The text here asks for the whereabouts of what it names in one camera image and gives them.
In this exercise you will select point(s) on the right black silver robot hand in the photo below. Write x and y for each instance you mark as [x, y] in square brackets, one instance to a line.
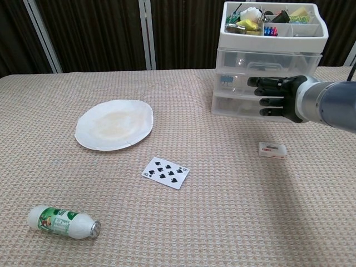
[289, 94]

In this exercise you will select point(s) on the clear plastic drawer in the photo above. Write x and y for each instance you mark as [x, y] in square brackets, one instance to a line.
[292, 59]
[236, 87]
[233, 107]

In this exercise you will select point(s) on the small red white card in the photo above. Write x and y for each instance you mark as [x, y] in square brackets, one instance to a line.
[272, 150]

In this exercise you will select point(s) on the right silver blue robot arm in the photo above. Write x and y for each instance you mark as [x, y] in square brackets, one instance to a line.
[331, 103]

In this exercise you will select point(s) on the blue red plastic pieces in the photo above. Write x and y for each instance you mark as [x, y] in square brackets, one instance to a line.
[270, 31]

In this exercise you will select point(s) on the green printed sachet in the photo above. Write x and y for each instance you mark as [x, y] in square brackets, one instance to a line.
[300, 19]

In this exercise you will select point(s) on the black plastic object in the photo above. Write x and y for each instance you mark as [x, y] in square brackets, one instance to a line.
[281, 16]

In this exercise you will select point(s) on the yellow toy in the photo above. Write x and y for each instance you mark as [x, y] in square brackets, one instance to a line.
[249, 24]

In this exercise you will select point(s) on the yellow sponge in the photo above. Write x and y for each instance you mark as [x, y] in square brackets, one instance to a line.
[299, 11]

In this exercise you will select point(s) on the shiny metal tin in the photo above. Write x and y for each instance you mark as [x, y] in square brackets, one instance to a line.
[235, 28]

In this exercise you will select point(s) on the white round case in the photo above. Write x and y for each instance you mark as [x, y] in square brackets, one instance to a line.
[250, 14]

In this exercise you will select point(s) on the green printed packet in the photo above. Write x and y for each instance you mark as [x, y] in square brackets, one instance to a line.
[232, 18]

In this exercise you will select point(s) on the white paper plate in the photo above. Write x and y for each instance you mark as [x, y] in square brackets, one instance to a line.
[114, 125]

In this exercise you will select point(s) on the dark pleated curtain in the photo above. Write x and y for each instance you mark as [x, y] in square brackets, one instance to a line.
[97, 33]

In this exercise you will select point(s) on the beige woven tablecloth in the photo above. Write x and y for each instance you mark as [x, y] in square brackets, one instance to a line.
[111, 222]

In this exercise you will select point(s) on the white bottle with green label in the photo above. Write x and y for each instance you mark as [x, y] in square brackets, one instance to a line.
[61, 222]

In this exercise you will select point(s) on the white plastic drawer unit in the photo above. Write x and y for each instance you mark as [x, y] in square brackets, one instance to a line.
[272, 41]

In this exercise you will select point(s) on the grey metal frame post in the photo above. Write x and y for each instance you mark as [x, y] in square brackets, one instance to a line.
[44, 36]
[351, 55]
[147, 36]

